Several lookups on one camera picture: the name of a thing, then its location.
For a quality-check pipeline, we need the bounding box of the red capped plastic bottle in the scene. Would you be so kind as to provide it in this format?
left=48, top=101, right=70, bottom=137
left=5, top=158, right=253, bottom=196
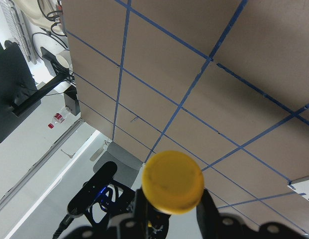
left=48, top=113, right=65, bottom=129

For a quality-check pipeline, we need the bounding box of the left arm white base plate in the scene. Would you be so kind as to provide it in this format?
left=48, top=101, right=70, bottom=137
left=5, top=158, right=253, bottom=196
left=288, top=176, right=309, bottom=201

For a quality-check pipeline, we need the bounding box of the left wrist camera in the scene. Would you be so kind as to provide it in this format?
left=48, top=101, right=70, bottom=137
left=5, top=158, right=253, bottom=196
left=67, top=161, right=117, bottom=218

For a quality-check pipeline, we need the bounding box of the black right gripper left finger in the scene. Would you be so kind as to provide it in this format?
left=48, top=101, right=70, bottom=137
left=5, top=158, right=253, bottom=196
left=106, top=188, right=151, bottom=239

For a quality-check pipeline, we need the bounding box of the yellow push button switch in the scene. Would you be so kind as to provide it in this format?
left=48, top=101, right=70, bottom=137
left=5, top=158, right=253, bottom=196
left=141, top=150, right=205, bottom=235

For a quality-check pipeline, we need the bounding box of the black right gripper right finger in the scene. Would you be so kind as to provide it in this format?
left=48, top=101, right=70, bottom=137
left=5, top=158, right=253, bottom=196
left=196, top=189, right=246, bottom=239

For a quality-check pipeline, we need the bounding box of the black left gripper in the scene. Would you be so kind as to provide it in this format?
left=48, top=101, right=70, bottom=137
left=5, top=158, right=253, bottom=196
left=67, top=211, right=169, bottom=239

